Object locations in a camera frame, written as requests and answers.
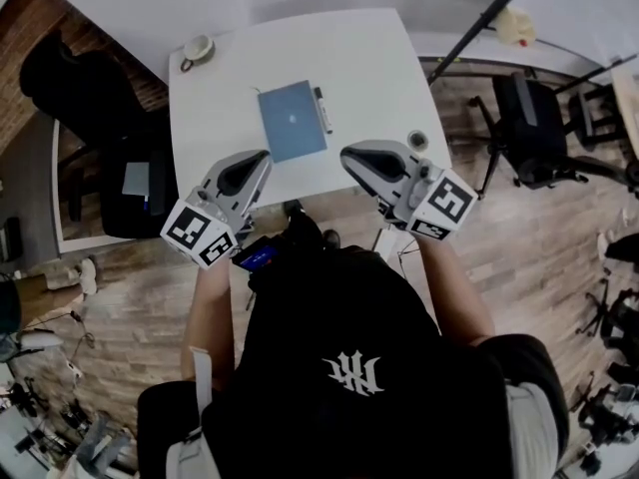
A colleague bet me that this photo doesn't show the person's black trousers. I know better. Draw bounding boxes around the person's black trousers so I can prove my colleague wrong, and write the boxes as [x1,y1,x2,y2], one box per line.
[287,210,325,248]

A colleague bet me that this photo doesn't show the pale blue book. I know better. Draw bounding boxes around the pale blue book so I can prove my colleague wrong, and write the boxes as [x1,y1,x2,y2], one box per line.
[122,161,151,198]

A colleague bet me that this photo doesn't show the pile of lab equipment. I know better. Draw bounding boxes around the pile of lab equipment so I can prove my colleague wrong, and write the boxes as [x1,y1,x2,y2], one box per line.
[0,366,139,479]

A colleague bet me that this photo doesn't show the person's black t-shirt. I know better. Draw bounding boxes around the person's black t-shirt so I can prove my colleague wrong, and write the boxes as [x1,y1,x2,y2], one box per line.
[135,232,570,479]

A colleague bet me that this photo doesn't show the person's right forearm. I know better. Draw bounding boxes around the person's right forearm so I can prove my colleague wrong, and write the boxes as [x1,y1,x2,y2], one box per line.
[418,230,496,348]

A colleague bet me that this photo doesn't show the cream stuffed toy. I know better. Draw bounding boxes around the cream stuffed toy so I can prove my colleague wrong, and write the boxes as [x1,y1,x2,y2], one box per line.
[493,6,539,48]

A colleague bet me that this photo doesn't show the black office chair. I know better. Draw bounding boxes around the black office chair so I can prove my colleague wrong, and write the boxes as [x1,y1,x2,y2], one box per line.
[566,82,628,150]
[468,70,635,202]
[18,30,180,241]
[568,361,639,468]
[573,276,639,351]

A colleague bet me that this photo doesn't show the white cup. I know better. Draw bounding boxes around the white cup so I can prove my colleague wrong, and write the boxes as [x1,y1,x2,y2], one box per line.
[179,34,217,74]

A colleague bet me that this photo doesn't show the blue notebook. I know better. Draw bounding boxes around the blue notebook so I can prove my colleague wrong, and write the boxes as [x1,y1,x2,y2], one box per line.
[257,80,329,165]

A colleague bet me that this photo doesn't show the grey round stool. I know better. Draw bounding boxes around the grey round stool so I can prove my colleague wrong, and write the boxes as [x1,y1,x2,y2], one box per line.
[17,329,65,351]

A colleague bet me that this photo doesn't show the light grey shoulder strap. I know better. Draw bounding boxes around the light grey shoulder strap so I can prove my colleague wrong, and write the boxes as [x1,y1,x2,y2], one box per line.
[503,379,560,479]
[164,345,221,479]

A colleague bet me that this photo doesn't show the black and white marker pen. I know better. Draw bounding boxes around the black and white marker pen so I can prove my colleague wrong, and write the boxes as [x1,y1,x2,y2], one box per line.
[313,86,334,136]

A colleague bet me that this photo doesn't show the black device with blue screen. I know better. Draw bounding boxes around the black device with blue screen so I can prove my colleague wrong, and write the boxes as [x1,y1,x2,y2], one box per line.
[232,235,281,271]

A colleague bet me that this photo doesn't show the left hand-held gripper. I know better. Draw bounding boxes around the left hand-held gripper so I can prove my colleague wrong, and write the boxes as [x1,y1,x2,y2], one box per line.
[159,149,274,272]

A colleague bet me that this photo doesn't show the black stand pole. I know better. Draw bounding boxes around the black stand pole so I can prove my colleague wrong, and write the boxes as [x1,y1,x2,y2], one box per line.
[426,0,544,87]

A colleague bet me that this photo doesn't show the person's left forearm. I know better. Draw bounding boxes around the person's left forearm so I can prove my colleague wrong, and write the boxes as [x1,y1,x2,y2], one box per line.
[182,261,236,388]

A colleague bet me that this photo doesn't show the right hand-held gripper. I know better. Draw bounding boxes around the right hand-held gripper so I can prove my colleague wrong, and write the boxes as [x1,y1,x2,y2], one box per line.
[339,140,478,241]

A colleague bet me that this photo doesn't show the white table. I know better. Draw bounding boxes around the white table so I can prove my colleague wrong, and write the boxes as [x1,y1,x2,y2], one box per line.
[411,0,639,87]

